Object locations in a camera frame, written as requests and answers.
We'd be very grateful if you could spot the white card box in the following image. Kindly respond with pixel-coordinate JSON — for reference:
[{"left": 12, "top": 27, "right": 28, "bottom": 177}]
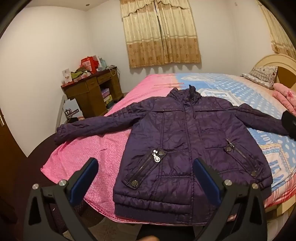
[{"left": 61, "top": 68, "right": 74, "bottom": 84}]

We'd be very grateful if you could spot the brown wooden desk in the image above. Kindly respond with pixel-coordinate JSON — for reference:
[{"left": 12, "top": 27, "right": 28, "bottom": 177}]
[{"left": 61, "top": 66, "right": 123, "bottom": 118}]

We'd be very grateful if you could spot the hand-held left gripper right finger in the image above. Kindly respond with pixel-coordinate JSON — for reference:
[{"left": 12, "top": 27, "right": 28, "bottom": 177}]
[{"left": 193, "top": 158, "right": 267, "bottom": 241}]

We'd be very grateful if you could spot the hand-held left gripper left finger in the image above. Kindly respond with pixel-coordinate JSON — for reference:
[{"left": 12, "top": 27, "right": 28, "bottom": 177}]
[{"left": 23, "top": 158, "right": 100, "bottom": 241}]

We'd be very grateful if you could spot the beige patterned curtain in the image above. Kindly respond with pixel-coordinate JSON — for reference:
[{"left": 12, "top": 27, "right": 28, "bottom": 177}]
[
  {"left": 259, "top": 0, "right": 296, "bottom": 58},
  {"left": 120, "top": 0, "right": 201, "bottom": 69}
]

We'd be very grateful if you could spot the blue patterned blanket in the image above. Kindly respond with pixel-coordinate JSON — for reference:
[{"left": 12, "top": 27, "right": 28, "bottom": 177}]
[{"left": 173, "top": 73, "right": 296, "bottom": 193}]

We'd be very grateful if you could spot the stack of boxes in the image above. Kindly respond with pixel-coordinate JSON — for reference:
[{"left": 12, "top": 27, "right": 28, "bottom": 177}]
[{"left": 101, "top": 88, "right": 114, "bottom": 109}]

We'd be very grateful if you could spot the brown wooden door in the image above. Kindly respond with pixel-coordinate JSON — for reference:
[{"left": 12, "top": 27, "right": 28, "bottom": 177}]
[{"left": 0, "top": 107, "right": 26, "bottom": 209}]

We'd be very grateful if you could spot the white printed bag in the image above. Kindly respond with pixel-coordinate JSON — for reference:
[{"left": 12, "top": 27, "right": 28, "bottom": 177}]
[{"left": 62, "top": 98, "right": 81, "bottom": 124}]

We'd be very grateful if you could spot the patterned pillow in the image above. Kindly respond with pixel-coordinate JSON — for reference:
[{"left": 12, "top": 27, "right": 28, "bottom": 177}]
[{"left": 242, "top": 65, "right": 279, "bottom": 90}]

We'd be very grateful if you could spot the purple padded jacket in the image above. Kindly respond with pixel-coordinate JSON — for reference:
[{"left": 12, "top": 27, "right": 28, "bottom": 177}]
[{"left": 54, "top": 85, "right": 289, "bottom": 226}]

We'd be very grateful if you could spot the cream bed headboard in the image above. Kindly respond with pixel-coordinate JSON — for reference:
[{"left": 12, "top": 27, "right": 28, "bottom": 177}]
[{"left": 251, "top": 54, "right": 296, "bottom": 88}]

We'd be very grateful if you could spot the pink folded cloth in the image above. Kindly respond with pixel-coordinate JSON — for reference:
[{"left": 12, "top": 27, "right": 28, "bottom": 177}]
[{"left": 272, "top": 83, "right": 296, "bottom": 115}]

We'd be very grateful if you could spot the red gift box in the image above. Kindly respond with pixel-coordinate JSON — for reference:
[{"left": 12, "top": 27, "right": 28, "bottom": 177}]
[{"left": 80, "top": 56, "right": 100, "bottom": 74}]

